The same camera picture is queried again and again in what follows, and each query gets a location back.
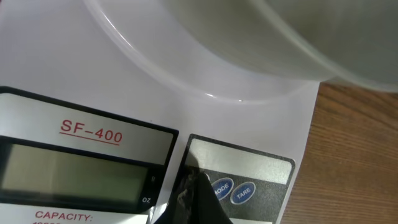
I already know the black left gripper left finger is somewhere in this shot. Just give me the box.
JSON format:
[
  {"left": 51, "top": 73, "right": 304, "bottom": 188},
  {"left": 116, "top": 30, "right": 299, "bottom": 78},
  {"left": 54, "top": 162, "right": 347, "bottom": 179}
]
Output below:
[{"left": 155, "top": 169, "right": 199, "bottom": 224}]

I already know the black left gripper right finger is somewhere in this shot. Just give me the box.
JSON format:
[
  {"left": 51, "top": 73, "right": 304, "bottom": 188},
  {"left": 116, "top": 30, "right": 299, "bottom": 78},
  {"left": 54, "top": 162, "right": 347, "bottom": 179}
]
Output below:
[{"left": 192, "top": 173, "right": 233, "bottom": 224}]

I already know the white digital kitchen scale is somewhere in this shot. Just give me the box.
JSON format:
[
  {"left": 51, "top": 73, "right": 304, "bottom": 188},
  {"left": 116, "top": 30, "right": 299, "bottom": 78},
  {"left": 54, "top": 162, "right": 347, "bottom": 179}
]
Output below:
[{"left": 1, "top": 1, "right": 319, "bottom": 223}]

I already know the white plastic bowl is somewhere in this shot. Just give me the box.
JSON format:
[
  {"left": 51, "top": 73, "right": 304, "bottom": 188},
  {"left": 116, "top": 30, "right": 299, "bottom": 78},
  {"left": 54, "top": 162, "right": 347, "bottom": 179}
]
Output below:
[{"left": 84, "top": 1, "right": 397, "bottom": 103}]

